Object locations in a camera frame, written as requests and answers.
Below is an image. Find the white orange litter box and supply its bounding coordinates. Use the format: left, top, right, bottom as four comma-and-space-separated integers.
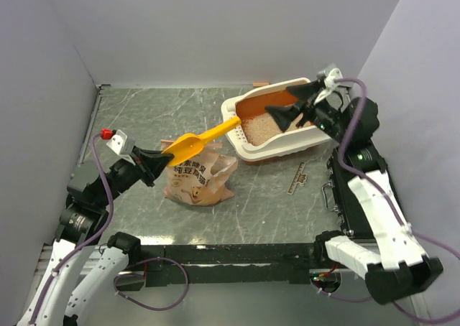
221, 77, 341, 166

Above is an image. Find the pink cat litter bag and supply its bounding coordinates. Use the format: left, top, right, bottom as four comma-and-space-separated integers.
164, 143, 238, 206

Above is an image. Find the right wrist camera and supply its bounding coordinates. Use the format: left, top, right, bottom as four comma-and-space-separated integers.
316, 63, 343, 90

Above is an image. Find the orange tape piece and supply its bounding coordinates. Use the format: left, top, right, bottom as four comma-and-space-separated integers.
252, 82, 270, 88

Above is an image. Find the black case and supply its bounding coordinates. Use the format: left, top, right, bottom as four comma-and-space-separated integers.
326, 141, 394, 241

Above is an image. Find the yellow litter scoop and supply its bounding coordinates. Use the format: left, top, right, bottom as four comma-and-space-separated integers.
162, 116, 242, 167

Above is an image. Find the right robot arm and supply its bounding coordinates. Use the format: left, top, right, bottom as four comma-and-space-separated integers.
265, 78, 443, 304

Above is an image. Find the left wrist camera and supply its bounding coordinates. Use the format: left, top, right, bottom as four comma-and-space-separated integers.
101, 129, 135, 163

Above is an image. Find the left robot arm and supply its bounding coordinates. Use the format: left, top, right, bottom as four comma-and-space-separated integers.
18, 146, 173, 325

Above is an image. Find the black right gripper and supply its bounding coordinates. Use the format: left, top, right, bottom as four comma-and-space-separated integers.
264, 80, 350, 146

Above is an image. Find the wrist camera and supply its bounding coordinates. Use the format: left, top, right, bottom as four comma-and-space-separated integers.
316, 63, 343, 90
101, 129, 135, 163

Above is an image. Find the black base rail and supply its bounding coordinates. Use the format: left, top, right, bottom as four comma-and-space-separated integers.
122, 243, 335, 287

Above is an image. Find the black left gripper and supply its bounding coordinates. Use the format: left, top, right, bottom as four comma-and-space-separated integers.
95, 144, 174, 207

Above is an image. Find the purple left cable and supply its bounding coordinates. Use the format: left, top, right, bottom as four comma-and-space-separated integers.
27, 134, 190, 326

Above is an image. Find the beige cat litter pile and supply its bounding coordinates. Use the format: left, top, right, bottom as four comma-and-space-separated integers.
241, 113, 282, 146

